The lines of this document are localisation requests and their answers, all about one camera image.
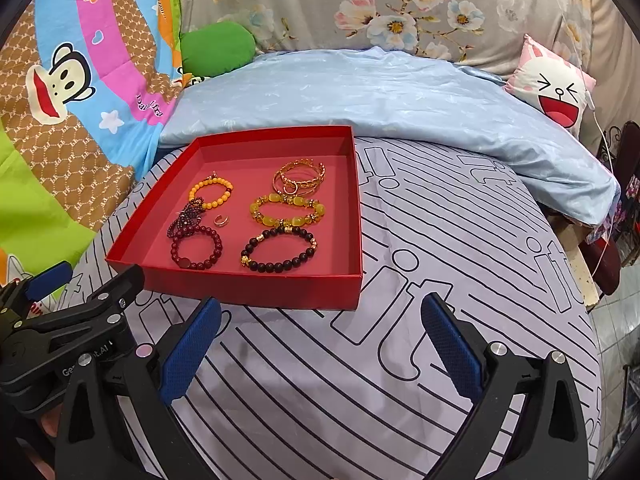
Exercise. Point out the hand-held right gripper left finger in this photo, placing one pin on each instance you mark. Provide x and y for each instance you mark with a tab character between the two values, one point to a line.
190	350

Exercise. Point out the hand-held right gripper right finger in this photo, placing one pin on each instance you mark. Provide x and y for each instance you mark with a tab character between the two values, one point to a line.
450	345

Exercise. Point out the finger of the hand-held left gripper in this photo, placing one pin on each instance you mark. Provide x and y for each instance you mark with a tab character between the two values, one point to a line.
105	292
50	279

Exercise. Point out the red jewelry tray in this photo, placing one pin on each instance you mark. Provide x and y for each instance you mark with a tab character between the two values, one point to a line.
240	160

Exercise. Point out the thin gold bangle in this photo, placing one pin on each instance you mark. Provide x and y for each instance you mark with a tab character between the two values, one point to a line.
295	191

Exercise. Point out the twisted gold bangle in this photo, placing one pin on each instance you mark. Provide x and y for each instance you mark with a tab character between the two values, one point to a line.
316	172

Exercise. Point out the striped grey bed sheet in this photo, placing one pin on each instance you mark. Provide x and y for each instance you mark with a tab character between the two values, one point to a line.
450	220

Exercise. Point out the colourful cartoon blanket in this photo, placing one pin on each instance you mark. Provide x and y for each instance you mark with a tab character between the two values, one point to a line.
75	135

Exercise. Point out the wooden bed board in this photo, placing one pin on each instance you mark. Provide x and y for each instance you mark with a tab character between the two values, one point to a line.
577	260

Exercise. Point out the black and white striped pillow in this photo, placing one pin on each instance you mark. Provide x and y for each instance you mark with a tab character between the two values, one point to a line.
192	79

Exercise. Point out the light blue quilt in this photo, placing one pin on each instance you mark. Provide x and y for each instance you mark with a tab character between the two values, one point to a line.
375	95

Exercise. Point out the green pillow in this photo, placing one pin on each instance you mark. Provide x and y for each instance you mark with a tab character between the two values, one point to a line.
215	47

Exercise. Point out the pink rabbit face cushion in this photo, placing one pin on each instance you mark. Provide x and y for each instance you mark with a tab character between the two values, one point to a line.
550	85

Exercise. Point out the beige cloth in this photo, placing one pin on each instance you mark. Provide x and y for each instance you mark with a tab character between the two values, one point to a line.
610	60

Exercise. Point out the dark ornate metal frame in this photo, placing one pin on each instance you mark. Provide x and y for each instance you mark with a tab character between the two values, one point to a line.
631	132

